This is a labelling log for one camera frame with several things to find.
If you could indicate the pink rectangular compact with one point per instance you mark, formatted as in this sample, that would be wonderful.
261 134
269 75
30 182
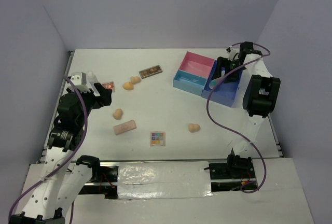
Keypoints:
124 127

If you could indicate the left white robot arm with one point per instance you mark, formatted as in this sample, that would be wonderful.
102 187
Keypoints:
52 196

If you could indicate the orange square eyeshadow palette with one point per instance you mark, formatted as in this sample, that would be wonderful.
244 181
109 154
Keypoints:
109 85

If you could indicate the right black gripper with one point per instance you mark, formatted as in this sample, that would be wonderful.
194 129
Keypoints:
221 62

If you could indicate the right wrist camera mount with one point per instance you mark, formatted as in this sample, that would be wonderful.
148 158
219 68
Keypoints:
232 53

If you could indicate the colourful square eyeshadow palette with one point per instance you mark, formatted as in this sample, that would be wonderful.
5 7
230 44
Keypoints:
157 138

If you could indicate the clear white bottle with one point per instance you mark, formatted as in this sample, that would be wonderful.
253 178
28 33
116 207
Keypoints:
91 77

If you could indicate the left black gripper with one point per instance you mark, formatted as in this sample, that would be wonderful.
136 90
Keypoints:
105 99

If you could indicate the brown eyeshadow palette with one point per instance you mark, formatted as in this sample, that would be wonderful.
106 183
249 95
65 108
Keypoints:
150 71

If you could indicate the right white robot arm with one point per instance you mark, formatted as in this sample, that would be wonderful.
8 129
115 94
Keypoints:
258 102

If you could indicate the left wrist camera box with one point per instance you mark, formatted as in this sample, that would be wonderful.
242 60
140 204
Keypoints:
78 79

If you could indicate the silver foil tape cover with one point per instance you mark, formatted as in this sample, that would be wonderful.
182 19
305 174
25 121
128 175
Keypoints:
163 180

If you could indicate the pink blue organizer box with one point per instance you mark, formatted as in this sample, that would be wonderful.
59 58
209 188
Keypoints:
194 76

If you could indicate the pink blue lotion bottle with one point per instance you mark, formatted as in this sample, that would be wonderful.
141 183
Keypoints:
214 82

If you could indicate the black metal base rail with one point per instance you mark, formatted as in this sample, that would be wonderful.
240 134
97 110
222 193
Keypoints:
223 178

